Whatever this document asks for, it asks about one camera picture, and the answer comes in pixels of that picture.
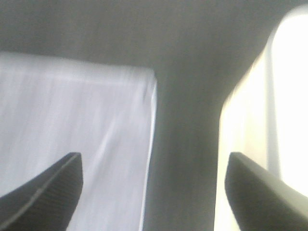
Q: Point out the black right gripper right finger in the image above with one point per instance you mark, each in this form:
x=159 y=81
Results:
x=260 y=201

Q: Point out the grey-blue towel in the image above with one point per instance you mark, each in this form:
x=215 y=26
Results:
x=53 y=106

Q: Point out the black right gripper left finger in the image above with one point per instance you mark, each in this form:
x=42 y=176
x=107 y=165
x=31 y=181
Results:
x=46 y=202

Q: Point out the white basket with grey rim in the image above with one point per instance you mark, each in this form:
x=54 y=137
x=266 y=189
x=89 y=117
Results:
x=265 y=117

